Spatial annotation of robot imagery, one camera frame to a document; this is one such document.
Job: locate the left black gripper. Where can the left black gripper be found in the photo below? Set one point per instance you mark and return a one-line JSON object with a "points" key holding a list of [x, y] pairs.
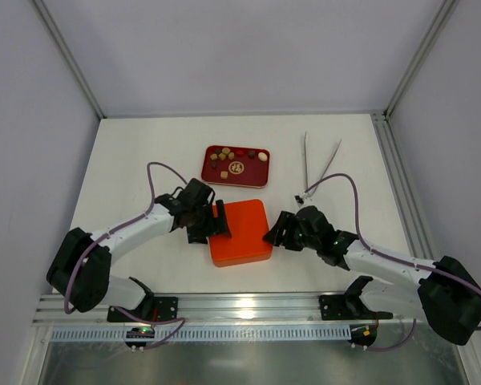
{"points": [[207, 223]]}

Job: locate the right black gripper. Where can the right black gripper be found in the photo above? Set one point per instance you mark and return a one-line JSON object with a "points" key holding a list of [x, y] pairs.
{"points": [[290, 231]]}

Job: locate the orange box lid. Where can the orange box lid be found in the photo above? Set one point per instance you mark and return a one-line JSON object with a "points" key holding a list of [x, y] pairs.
{"points": [[248, 223]]}

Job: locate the silver metal tweezers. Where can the silver metal tweezers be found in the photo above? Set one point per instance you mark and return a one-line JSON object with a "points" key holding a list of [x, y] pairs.
{"points": [[316, 161]]}

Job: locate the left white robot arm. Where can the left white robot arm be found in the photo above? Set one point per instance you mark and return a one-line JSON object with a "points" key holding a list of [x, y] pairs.
{"points": [[81, 269]]}

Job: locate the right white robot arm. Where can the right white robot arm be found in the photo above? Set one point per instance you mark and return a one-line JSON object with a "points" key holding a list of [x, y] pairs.
{"points": [[440, 293]]}

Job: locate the dark red metal tray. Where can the dark red metal tray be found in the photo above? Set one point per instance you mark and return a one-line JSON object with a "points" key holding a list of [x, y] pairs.
{"points": [[242, 170]]}

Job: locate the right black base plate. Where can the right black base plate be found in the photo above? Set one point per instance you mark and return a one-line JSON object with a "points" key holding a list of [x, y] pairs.
{"points": [[343, 307]]}

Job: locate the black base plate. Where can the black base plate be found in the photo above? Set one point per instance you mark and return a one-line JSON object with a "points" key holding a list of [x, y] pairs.
{"points": [[151, 309], [343, 307]]}

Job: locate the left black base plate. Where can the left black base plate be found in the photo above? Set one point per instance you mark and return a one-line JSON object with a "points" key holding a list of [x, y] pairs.
{"points": [[151, 309]]}

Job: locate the right aluminium frame rail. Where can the right aluminium frame rail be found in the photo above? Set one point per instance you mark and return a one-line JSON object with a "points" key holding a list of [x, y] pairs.
{"points": [[416, 233]]}

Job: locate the white slotted cable duct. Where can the white slotted cable duct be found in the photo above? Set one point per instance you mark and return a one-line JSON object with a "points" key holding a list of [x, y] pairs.
{"points": [[202, 333]]}

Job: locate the aluminium front rail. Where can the aluminium front rail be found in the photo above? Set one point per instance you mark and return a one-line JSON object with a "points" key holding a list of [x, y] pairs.
{"points": [[229, 307]]}

